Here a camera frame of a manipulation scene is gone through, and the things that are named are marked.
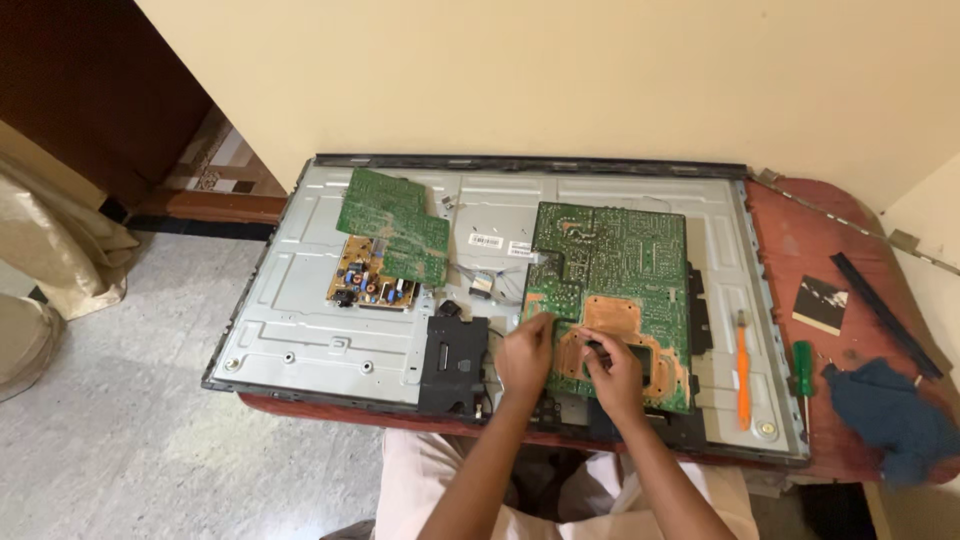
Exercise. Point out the dark blue cloth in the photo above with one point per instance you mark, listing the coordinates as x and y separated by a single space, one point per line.
892 420

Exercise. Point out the black plastic speaker module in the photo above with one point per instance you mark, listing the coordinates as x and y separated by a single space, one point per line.
450 367

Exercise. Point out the person's right fingers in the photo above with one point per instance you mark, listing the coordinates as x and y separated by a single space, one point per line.
600 352

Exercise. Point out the large green circuit board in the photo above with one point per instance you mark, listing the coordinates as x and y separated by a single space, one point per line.
622 270

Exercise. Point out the brown power supply board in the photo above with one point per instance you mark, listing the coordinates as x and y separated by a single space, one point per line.
367 281

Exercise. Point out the person's left fingers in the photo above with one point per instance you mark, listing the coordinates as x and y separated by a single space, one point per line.
538 326

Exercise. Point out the silver metal television back panel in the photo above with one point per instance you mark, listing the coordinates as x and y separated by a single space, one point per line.
315 345

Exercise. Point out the person's white trousers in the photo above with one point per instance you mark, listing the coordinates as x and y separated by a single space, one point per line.
420 487

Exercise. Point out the dark brown wooden door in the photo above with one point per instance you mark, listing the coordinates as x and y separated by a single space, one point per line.
90 90

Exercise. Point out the black plastic side bracket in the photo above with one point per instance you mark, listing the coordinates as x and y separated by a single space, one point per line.
699 307

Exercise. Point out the small black plastic part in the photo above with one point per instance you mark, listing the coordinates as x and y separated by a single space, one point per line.
449 308

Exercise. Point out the beige fabric curtain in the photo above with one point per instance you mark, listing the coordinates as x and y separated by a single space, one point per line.
52 255

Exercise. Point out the person's right hand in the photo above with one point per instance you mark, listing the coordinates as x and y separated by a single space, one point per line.
619 386

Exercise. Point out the thin metal strip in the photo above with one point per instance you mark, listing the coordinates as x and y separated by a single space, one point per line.
847 221

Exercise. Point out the black and white card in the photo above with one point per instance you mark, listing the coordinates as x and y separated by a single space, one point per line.
819 304

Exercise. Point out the long black plastic strip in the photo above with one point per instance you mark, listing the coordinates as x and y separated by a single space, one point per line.
885 315

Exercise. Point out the orange plastic pry tool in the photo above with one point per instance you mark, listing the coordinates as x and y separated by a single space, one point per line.
742 375

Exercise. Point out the person's left hand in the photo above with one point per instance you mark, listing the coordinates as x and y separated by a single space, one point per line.
521 360

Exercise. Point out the small green circuit board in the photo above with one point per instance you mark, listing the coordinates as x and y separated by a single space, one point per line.
390 225

